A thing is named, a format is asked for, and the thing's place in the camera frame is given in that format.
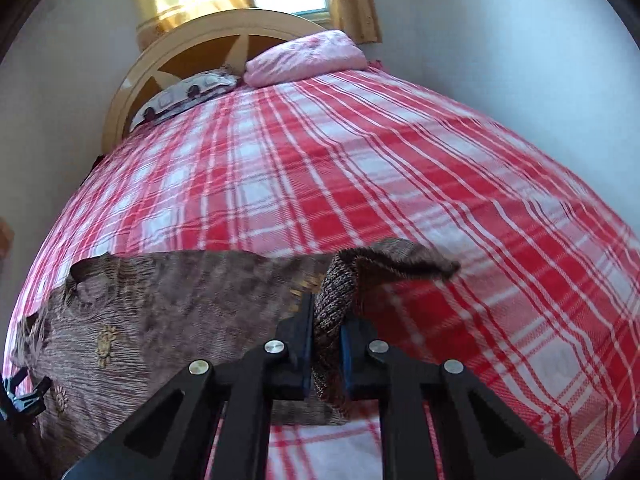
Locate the brown knitted sweater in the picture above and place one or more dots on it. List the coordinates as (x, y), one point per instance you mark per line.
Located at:
(118, 327)

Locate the red plaid bed sheet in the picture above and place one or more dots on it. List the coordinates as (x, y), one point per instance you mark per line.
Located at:
(545, 309)

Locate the cream wooden headboard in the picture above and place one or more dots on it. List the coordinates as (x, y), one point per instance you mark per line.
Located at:
(227, 38)

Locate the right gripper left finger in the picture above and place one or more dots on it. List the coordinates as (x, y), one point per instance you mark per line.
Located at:
(210, 421)

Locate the pink pillow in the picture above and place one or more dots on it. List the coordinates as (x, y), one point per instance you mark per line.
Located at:
(305, 57)

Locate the grey patterned pillow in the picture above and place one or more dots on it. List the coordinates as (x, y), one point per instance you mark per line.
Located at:
(185, 94)

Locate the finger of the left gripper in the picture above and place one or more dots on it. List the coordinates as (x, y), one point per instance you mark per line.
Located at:
(12, 384)
(32, 404)

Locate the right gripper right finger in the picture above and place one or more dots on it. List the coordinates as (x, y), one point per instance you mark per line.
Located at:
(439, 421)

